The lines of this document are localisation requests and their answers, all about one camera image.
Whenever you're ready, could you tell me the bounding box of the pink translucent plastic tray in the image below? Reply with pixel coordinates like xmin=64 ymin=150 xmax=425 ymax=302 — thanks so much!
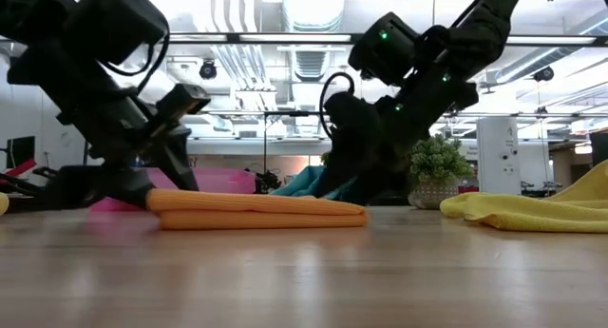
xmin=87 ymin=166 xmax=257 ymax=213

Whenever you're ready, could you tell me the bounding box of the white pillar with sockets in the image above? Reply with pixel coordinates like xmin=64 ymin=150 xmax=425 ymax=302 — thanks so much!
xmin=476 ymin=116 xmax=522 ymax=196

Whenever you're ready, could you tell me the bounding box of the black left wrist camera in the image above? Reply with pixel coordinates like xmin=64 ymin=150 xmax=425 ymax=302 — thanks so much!
xmin=154 ymin=83 xmax=213 ymax=129

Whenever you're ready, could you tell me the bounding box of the black monitor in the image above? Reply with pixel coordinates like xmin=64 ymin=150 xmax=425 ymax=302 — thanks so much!
xmin=5 ymin=135 xmax=37 ymax=170

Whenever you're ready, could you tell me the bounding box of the black ceiling spotlight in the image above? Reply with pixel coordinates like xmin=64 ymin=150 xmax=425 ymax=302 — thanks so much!
xmin=533 ymin=66 xmax=556 ymax=84
xmin=199 ymin=58 xmax=219 ymax=81

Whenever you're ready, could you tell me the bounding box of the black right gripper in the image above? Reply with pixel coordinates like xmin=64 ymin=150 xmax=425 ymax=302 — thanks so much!
xmin=313 ymin=90 xmax=415 ymax=206

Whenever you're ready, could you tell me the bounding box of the dark cabinet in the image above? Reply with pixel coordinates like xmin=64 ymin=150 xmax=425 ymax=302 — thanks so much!
xmin=589 ymin=129 xmax=608 ymax=168

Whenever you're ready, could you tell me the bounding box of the orange microfiber towel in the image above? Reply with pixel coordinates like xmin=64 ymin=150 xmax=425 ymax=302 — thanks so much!
xmin=145 ymin=188 xmax=371 ymax=232

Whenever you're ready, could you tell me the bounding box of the black background table frame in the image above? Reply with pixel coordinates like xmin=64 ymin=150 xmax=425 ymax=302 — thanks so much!
xmin=203 ymin=108 xmax=329 ymax=177

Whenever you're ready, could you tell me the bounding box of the green artificial potted plant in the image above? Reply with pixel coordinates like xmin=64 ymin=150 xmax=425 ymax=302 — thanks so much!
xmin=408 ymin=133 xmax=476 ymax=211

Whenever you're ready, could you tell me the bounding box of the black overhead beam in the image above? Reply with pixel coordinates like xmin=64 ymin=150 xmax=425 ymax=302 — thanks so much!
xmin=165 ymin=30 xmax=608 ymax=48

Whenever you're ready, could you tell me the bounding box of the blue microfiber towel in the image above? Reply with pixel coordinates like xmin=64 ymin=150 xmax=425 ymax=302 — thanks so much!
xmin=269 ymin=164 xmax=362 ymax=206

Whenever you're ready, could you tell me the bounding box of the red and white board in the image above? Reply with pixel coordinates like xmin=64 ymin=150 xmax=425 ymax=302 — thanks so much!
xmin=0 ymin=158 xmax=39 ymax=182

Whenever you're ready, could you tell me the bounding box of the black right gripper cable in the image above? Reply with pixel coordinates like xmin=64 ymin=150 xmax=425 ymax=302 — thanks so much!
xmin=317 ymin=70 xmax=356 ymax=140

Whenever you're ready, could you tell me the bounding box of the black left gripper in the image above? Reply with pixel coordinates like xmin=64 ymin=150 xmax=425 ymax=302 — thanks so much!
xmin=39 ymin=78 xmax=200 ymax=211

